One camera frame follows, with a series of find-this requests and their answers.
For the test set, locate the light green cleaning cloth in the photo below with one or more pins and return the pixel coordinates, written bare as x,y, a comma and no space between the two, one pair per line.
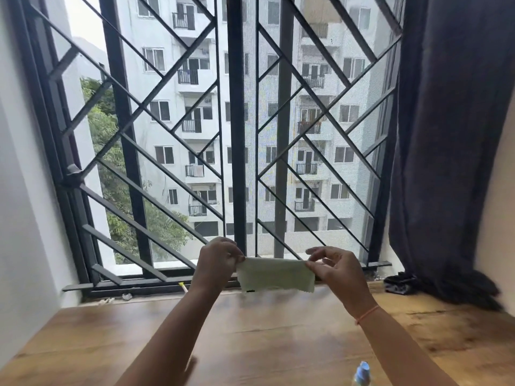
275,275

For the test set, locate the green tree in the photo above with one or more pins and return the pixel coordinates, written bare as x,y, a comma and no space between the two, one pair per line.
112,168

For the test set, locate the person's left hand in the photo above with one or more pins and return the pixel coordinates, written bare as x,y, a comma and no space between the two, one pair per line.
215,265

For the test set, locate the dark curtain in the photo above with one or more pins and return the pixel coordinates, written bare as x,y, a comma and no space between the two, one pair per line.
446,136

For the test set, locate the person's right forearm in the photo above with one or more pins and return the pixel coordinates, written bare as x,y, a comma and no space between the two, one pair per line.
402,349

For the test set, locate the person's left forearm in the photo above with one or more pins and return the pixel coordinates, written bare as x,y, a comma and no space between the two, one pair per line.
161,337

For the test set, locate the small spray bottle blue cap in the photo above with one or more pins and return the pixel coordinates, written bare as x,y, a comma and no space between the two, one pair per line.
361,375

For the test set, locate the black window frame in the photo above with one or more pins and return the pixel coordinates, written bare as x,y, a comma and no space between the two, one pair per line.
237,116

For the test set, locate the person's right hand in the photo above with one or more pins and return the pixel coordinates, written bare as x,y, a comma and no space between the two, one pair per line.
344,277

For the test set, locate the dark crumpled cloth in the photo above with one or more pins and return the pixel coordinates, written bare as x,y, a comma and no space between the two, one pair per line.
400,284

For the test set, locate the white apartment building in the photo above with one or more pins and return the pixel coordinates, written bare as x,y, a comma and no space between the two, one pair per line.
185,124

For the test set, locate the pink wrist thread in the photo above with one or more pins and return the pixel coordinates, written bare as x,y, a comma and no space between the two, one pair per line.
367,314

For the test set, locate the black metal window grille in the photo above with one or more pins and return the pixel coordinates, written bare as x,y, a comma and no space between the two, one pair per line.
74,287

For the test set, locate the white stick yellow tip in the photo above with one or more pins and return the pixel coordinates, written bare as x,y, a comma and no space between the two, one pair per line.
183,287

